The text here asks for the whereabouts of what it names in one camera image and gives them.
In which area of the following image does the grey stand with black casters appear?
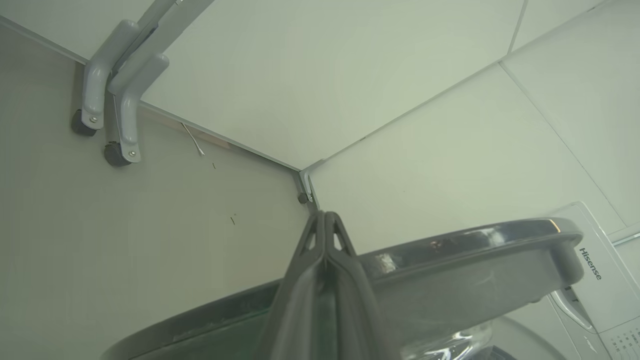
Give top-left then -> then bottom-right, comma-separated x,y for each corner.
70,0 -> 216,168

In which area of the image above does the small grey corner bracket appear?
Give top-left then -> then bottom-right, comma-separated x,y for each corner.
297,170 -> 318,211

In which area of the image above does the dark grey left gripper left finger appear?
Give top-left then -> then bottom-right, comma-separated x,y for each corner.
252,211 -> 328,360

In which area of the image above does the thin white loose cable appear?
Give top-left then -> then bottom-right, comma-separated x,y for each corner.
181,122 -> 206,157

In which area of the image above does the white front-load washing machine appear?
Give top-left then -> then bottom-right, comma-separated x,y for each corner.
490,201 -> 640,360

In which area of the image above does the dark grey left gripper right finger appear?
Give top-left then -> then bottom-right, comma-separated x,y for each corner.
325,211 -> 401,360

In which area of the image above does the dark grey round washer door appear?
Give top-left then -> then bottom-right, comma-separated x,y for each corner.
100,217 -> 586,360

